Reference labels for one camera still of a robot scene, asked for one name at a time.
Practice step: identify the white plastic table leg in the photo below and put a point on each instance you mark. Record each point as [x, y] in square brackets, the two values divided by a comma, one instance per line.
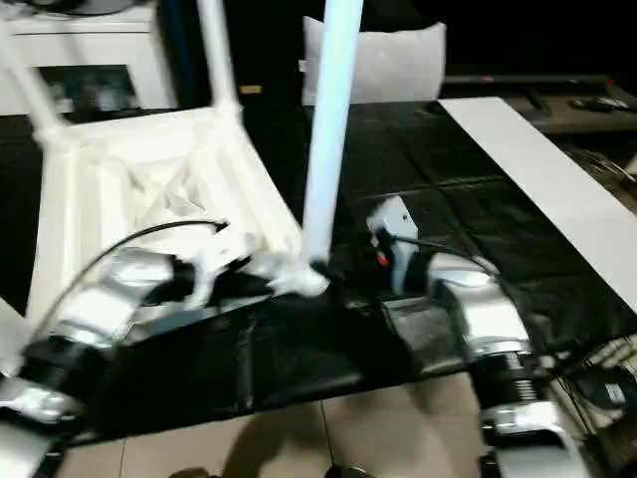
[219, 60]
[35, 89]
[331, 124]
[12, 338]

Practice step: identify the white plastic table top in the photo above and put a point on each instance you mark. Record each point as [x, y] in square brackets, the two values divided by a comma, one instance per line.
[99, 199]

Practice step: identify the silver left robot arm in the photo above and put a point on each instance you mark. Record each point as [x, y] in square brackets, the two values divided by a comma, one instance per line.
[94, 309]

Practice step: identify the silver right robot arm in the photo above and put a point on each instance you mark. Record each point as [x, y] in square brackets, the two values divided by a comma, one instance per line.
[497, 318]

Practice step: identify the black table mat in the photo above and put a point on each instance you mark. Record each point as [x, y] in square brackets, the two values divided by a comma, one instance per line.
[448, 174]

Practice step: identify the white low table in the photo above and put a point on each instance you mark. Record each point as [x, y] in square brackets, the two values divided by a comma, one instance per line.
[537, 164]

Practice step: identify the small yellow label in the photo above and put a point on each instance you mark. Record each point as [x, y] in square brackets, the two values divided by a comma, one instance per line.
[250, 89]

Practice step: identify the dark robot left foot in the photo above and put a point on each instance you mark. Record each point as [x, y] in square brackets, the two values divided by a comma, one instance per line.
[191, 473]

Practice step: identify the dark robot foot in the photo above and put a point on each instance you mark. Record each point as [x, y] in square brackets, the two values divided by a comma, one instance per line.
[348, 472]
[191, 473]

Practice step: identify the dark robot right foot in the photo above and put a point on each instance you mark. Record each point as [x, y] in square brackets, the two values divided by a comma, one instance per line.
[348, 472]

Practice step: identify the grey cushion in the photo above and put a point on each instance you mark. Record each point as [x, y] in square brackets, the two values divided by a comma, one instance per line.
[398, 65]

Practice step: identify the thin black bar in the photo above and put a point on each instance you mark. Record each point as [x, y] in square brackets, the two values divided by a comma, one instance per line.
[522, 79]

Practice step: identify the black sofa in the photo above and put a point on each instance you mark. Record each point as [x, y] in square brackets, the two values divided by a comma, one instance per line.
[269, 40]

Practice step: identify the black wifi router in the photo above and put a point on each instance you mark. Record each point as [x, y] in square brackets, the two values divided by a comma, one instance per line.
[604, 391]

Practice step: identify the white cabinet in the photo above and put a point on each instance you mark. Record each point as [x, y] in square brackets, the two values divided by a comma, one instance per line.
[124, 55]

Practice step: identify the black remote control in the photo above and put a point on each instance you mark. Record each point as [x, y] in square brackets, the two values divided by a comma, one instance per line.
[597, 103]

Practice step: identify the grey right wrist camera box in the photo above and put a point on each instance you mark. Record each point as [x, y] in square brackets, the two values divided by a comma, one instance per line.
[393, 216]

